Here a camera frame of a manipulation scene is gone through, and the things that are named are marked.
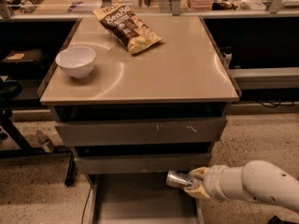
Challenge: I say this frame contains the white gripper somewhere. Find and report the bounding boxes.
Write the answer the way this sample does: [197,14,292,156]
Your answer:
[183,164,235,203]

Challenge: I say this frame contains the top grey drawer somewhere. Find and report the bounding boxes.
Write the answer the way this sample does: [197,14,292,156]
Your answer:
[55,118,227,147]

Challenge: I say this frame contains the sea salt chips bag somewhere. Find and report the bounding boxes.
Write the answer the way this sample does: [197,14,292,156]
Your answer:
[93,5,163,55]

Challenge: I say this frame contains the grey drawer cabinet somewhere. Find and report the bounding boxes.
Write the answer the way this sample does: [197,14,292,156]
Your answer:
[36,15,242,224]

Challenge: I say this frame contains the plastic bottle on floor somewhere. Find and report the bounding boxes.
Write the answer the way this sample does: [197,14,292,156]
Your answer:
[36,130,55,153]

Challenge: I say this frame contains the grey drawer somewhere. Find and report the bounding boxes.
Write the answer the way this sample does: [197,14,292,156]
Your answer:
[55,118,227,147]
[75,153,211,175]

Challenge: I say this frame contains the middle grey drawer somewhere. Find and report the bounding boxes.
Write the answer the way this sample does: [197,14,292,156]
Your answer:
[75,153,211,175]

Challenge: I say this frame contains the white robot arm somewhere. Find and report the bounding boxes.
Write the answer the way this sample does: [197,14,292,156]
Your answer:
[183,161,299,213]

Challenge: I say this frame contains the black floor cable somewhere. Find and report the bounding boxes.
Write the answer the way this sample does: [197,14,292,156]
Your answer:
[80,186,93,224]

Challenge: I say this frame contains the black headphones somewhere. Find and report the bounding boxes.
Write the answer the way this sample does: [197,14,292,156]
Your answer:
[0,80,21,100]

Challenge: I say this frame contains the red bull can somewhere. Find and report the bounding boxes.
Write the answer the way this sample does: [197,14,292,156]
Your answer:
[166,170,193,189]

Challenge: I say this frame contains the open bottom drawer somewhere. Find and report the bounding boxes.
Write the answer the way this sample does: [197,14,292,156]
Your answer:
[88,173,204,224]

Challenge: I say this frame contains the white bowl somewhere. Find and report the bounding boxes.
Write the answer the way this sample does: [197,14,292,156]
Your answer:
[55,47,95,78]

